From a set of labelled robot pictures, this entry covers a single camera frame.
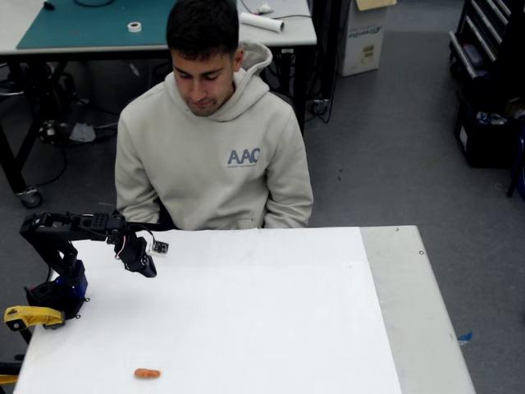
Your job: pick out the small orange snack piece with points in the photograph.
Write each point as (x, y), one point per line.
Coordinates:
(147, 373)

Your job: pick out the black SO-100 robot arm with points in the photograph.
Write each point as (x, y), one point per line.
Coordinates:
(65, 254)

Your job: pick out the large white paper sheet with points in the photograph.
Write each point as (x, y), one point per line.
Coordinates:
(213, 312)

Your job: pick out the yellow table clamp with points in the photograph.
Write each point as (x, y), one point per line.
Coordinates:
(35, 316)

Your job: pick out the grey caster wheel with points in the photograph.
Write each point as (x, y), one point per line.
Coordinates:
(320, 107)
(31, 198)

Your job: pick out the man in beige hoodie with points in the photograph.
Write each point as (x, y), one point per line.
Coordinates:
(209, 164)

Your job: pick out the white crumpled bag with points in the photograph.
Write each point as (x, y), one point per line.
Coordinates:
(82, 132)

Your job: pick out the grey work table black legs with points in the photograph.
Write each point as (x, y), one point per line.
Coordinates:
(82, 51)

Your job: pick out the white tape roll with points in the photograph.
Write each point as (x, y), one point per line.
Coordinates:
(134, 26)

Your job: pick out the green cutting mat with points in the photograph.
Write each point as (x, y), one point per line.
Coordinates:
(94, 24)

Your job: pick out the black marker pen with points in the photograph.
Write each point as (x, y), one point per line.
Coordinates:
(49, 5)

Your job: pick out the white paper roll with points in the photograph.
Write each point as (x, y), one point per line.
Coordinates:
(262, 21)

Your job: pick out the small white tube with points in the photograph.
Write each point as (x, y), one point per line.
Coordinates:
(264, 8)

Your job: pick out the white cardboard box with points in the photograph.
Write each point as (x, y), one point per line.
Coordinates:
(363, 41)

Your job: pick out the blue tape scrap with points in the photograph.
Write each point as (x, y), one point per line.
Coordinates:
(465, 337)

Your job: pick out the black storage crate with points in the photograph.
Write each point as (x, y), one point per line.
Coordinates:
(488, 139)

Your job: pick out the blue chair leg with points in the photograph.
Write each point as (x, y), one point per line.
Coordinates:
(517, 164)

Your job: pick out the black metal drawer rack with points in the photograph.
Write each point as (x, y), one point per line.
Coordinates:
(476, 37)

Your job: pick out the small white camera board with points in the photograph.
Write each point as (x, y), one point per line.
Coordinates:
(158, 248)

